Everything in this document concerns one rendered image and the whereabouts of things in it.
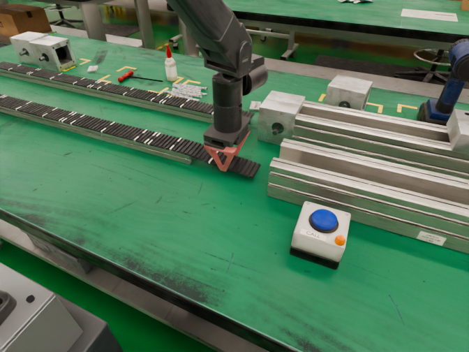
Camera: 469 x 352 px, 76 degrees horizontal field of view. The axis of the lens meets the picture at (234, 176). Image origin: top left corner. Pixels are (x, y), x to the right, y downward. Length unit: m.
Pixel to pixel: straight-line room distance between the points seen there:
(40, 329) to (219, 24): 0.45
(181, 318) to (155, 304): 0.10
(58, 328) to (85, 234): 0.20
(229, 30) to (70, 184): 0.47
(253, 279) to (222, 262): 0.06
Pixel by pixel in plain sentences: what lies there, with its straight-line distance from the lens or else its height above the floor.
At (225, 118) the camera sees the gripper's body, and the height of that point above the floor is 0.93.
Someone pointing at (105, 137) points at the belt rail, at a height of 0.79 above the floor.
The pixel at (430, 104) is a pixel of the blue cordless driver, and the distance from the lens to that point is 0.96.
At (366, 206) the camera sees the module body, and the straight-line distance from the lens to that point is 0.59.
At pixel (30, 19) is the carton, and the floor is 0.38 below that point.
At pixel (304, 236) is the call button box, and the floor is 0.84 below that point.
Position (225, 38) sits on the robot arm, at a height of 1.08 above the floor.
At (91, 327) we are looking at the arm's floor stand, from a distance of 0.52.
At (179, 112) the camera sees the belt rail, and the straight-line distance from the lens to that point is 0.91.
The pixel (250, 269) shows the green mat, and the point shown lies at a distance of 0.52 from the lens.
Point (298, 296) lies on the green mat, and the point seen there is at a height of 0.78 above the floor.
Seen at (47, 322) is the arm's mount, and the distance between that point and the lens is 0.45.
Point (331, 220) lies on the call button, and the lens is 0.51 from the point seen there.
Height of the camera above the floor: 1.22
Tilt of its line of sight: 40 degrees down
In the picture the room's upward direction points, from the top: straight up
